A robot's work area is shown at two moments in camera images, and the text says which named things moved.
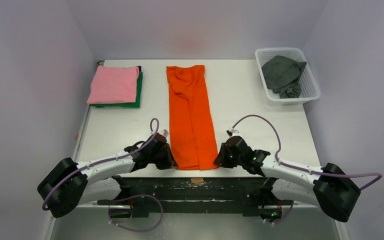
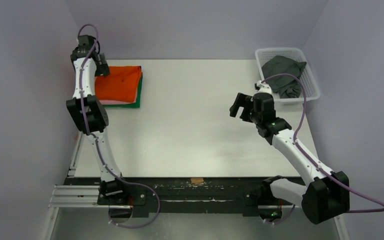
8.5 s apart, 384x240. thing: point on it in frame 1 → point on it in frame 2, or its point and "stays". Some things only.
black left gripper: x=169 y=162 → x=102 y=70
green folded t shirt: x=136 y=104 stays
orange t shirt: x=193 y=137 → x=122 y=84
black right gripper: x=225 y=156 → x=242 y=108
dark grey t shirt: x=281 y=75 stays
